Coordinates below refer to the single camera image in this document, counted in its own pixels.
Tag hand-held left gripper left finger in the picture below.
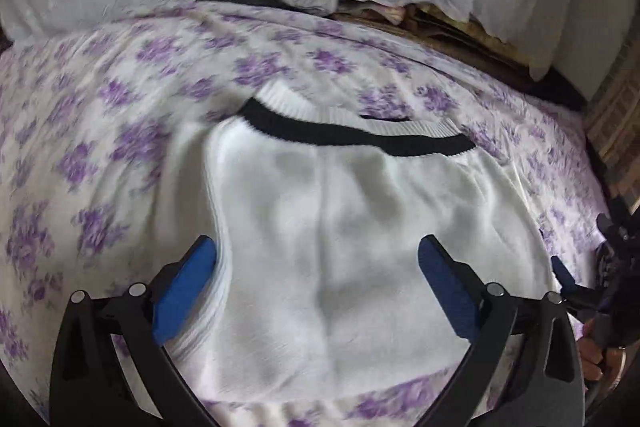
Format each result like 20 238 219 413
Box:
49 234 218 427

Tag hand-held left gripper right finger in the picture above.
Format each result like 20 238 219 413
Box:
418 234 586 427

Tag white sweater navy trim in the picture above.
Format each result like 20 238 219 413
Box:
165 79 558 403

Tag person's right hand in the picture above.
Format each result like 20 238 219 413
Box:
577 314 606 383

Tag stack of folded blankets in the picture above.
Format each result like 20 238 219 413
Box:
330 0 531 78

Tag purple floral bed sheet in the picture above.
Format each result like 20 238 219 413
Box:
0 2 616 427

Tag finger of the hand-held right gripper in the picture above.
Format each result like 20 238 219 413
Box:
550 256 601 310

